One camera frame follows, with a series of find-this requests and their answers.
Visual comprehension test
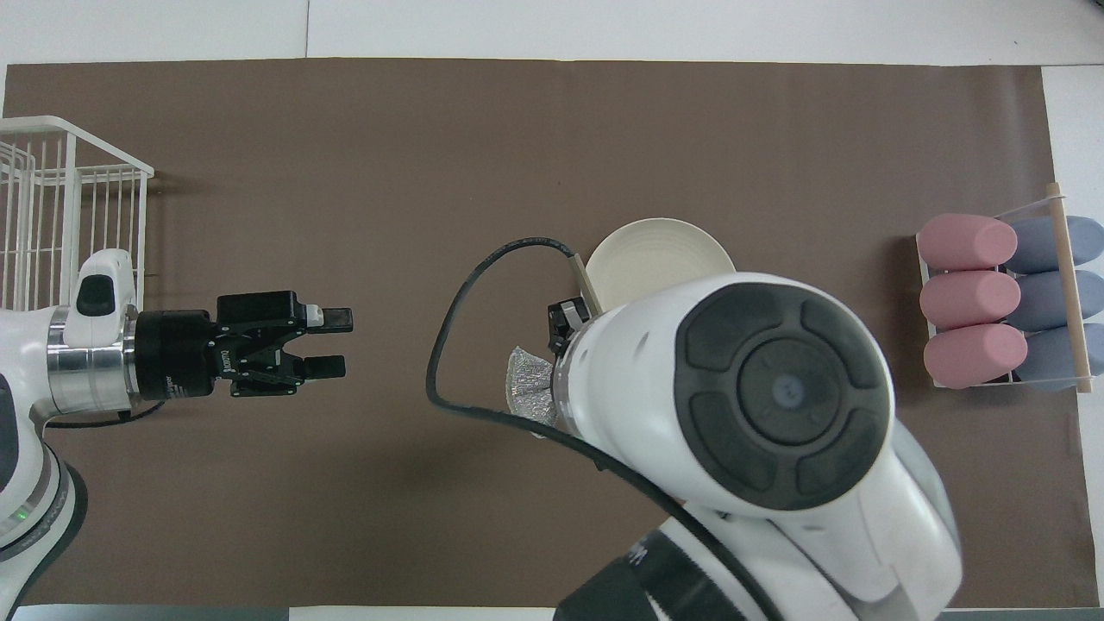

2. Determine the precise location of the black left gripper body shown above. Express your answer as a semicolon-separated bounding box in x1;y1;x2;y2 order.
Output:
135;309;238;402

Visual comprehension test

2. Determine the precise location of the cream round plate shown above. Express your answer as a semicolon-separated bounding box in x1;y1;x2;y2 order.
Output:
586;218;737;311

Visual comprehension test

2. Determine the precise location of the brown paper table mat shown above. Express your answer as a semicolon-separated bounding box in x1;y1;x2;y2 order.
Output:
0;58;1101;609

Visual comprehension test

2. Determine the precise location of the pink plastic cup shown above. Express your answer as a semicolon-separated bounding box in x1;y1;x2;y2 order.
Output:
917;214;1019;270
919;270;1023;330
923;323;1029;389

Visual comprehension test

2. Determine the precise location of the blue plastic cup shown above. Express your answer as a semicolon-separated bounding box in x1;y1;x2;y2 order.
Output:
1022;323;1104;393
1009;216;1104;274
1007;270;1104;331

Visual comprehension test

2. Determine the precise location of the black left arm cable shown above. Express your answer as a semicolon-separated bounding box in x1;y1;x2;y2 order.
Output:
43;401;165;430

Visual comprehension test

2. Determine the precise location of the white wire dish rack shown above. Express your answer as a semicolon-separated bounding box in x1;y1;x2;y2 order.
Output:
0;115;156;311

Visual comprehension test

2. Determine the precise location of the cup rack with wooden handle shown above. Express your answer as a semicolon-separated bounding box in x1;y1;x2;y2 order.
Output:
916;183;1096;395

